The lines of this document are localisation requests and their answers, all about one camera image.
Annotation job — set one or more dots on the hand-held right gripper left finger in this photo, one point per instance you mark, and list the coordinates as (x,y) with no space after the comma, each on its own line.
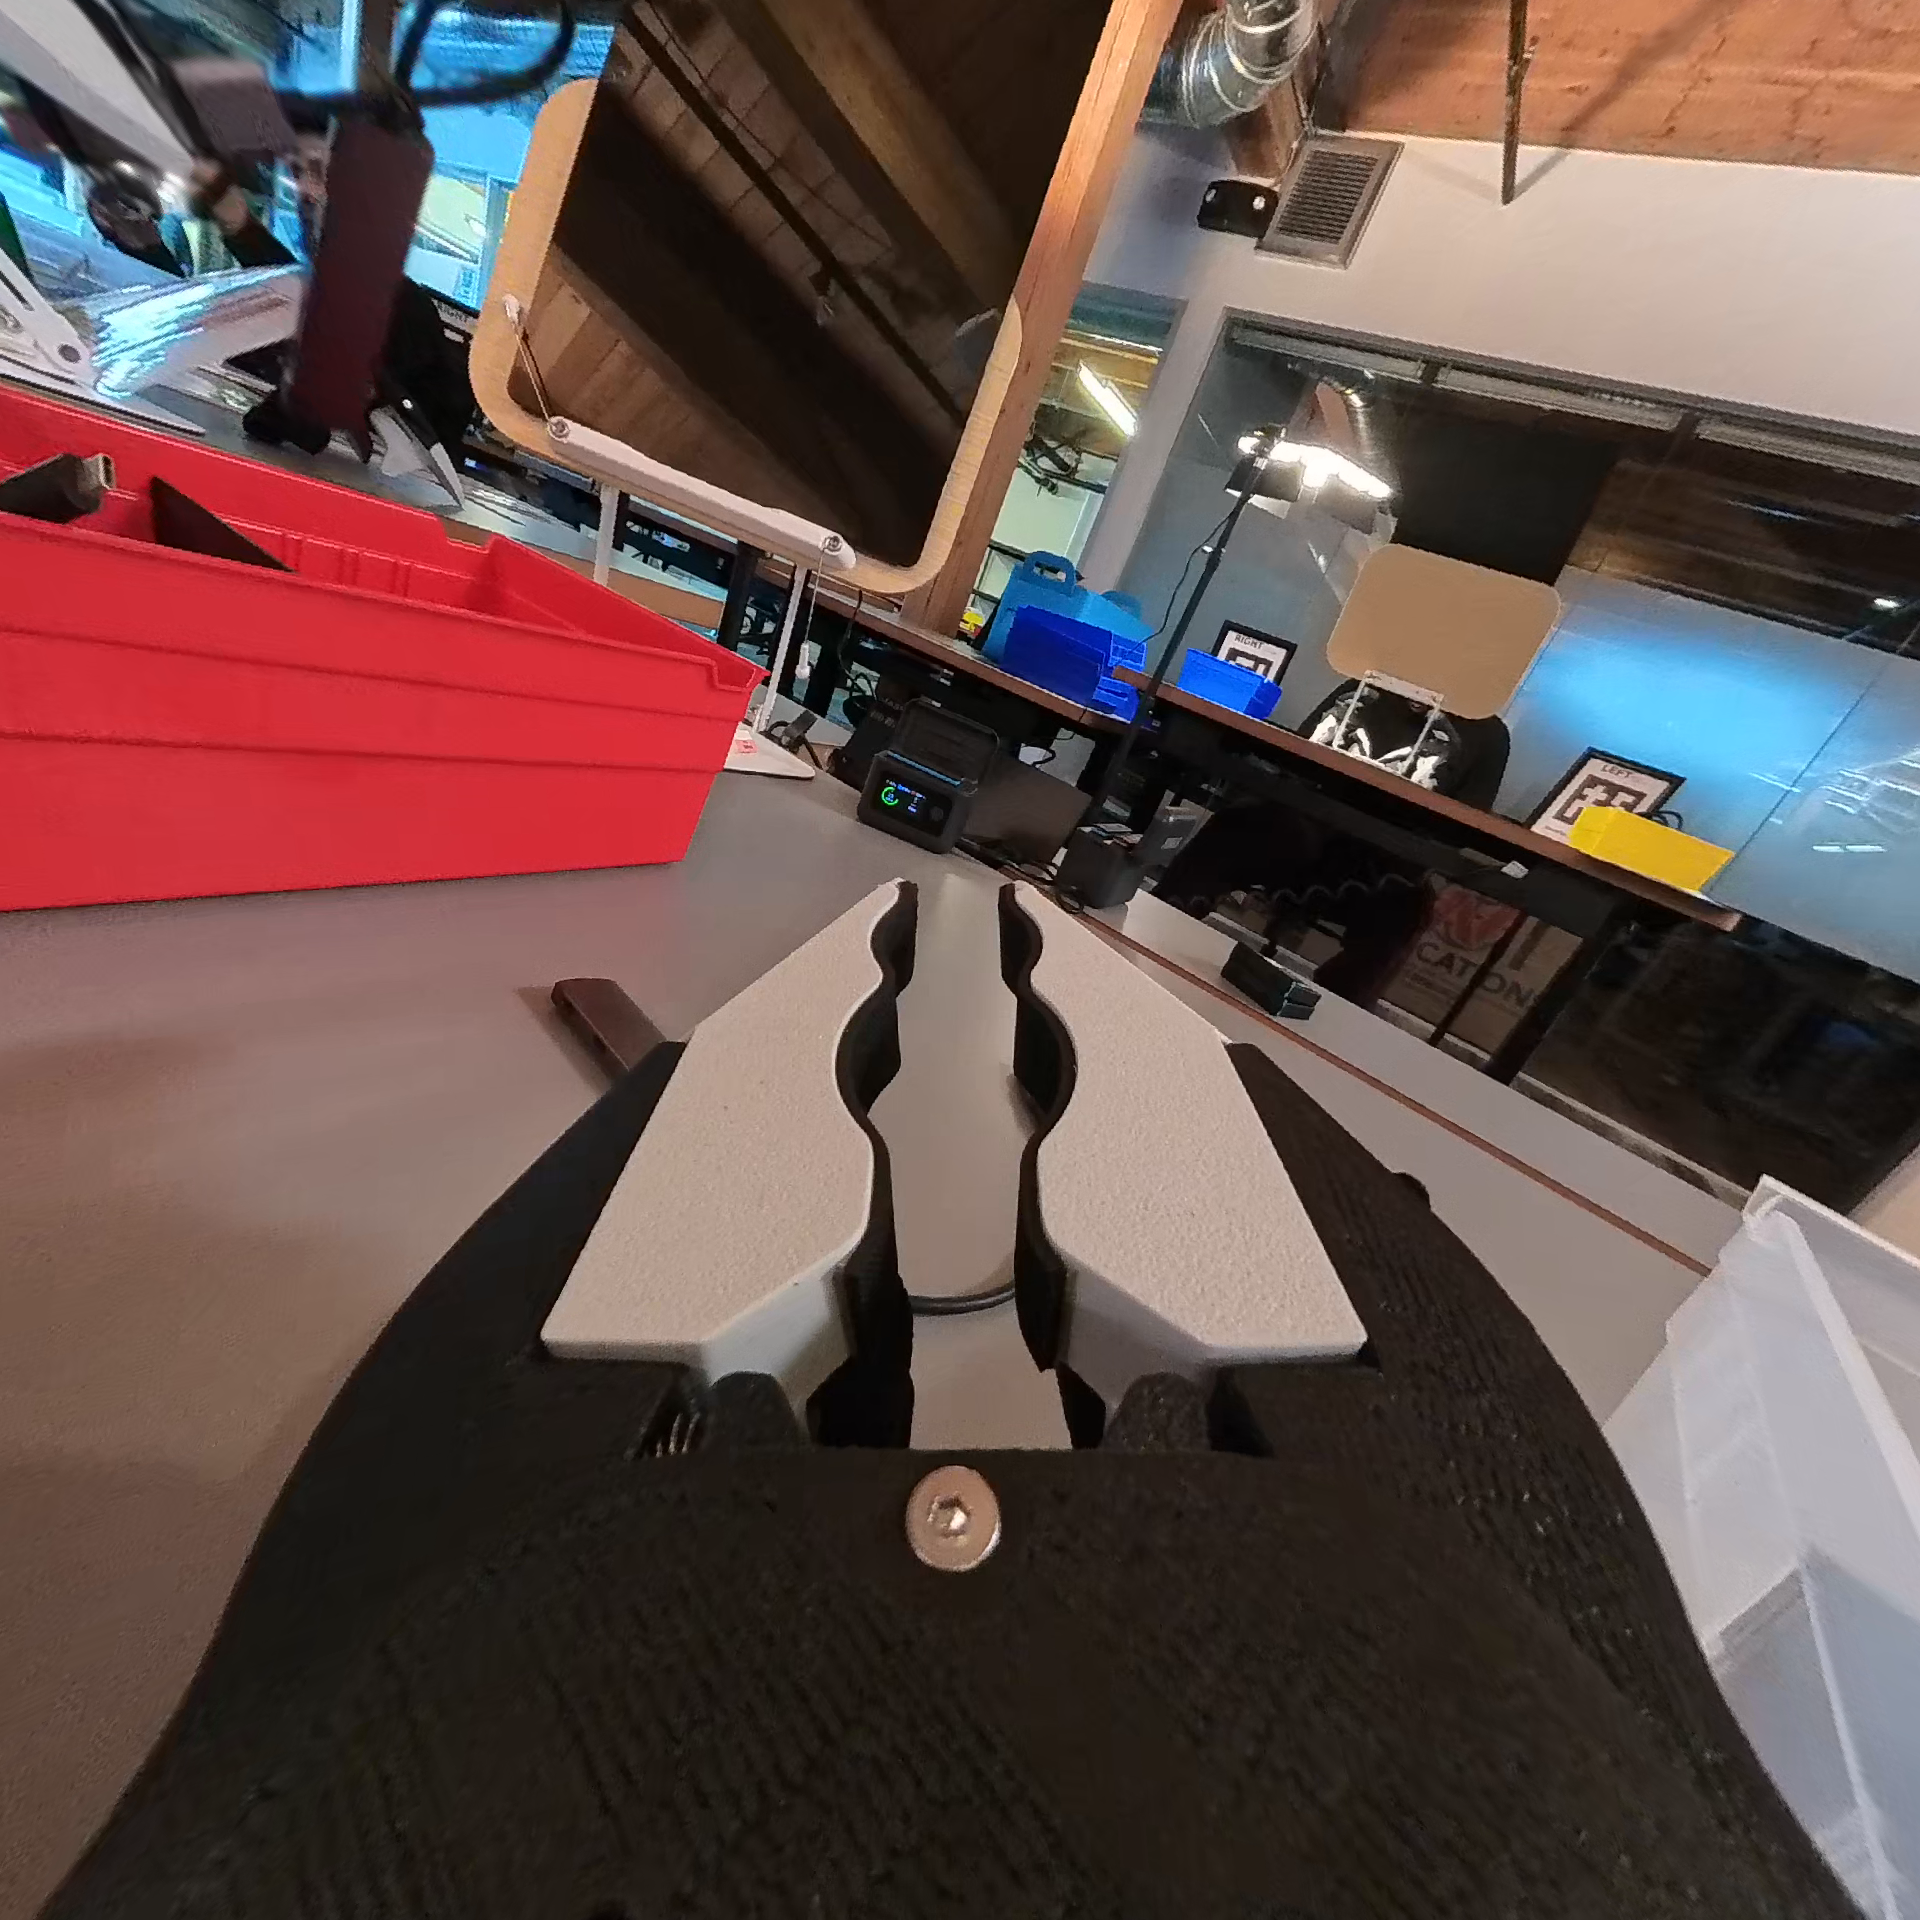
(720,1154)

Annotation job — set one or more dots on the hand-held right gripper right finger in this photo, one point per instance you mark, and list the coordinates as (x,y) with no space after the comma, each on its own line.
(1185,1185)

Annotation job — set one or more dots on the small black box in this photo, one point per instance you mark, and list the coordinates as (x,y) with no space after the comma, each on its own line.
(1272,984)

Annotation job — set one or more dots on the black power station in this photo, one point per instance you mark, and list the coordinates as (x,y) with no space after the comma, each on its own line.
(922,796)

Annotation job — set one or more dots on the wooden desk black legs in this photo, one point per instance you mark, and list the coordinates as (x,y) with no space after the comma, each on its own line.
(1349,780)

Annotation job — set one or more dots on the blue bin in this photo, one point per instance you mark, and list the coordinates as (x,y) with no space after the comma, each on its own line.
(1229,682)
(1066,644)

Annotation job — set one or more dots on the black white tag sign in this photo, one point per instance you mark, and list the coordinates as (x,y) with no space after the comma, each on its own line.
(1252,652)
(1604,796)

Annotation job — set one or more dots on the yellow bin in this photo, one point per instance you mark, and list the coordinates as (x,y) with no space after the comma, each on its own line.
(1650,852)

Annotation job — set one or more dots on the red plastic bin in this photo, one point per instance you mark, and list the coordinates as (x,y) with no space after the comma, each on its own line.
(330,721)

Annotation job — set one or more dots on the black light stand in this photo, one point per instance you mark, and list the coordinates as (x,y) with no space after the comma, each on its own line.
(1200,599)

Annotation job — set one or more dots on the small beige panel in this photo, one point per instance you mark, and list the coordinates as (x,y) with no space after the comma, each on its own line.
(1440,628)

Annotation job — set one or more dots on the clear plastic bin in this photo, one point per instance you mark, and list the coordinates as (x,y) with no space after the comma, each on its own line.
(1786,1529)

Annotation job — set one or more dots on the wooden framed dark panel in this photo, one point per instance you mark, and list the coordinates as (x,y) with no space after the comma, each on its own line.
(750,300)

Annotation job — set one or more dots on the metal air vent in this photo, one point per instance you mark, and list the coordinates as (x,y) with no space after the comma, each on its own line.
(1329,196)

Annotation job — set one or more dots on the wooden post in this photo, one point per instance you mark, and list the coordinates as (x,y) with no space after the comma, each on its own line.
(1073,271)

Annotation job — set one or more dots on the dark maroon post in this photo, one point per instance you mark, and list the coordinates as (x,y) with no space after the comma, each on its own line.
(358,271)

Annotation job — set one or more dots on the silver air duct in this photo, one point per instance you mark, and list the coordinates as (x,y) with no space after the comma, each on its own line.
(1229,59)

